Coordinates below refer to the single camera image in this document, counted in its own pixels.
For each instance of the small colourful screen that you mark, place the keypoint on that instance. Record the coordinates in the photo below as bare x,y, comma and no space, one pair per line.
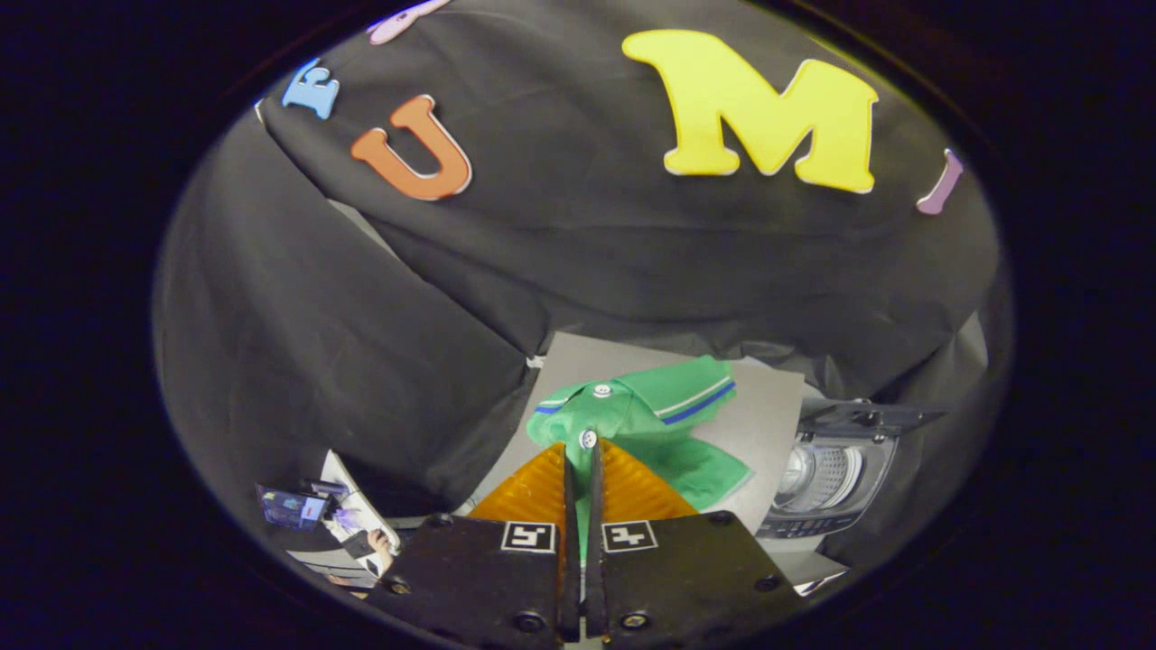
291,508

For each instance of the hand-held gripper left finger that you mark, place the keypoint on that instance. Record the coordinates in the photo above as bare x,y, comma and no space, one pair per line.
479,578

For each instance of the transparent washing machine lid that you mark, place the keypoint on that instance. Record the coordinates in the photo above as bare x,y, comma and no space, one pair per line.
867,419

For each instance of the white and blue poster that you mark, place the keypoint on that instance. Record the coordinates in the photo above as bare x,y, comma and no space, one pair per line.
348,506

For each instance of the grey cabinet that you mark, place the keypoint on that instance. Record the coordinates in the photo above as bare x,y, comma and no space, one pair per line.
768,406

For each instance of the green polo shirt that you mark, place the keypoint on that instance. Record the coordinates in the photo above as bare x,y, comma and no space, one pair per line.
650,424

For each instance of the dark grey washing machine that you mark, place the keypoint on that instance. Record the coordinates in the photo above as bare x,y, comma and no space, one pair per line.
826,478

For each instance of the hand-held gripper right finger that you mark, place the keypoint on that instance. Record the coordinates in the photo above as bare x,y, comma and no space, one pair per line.
686,573

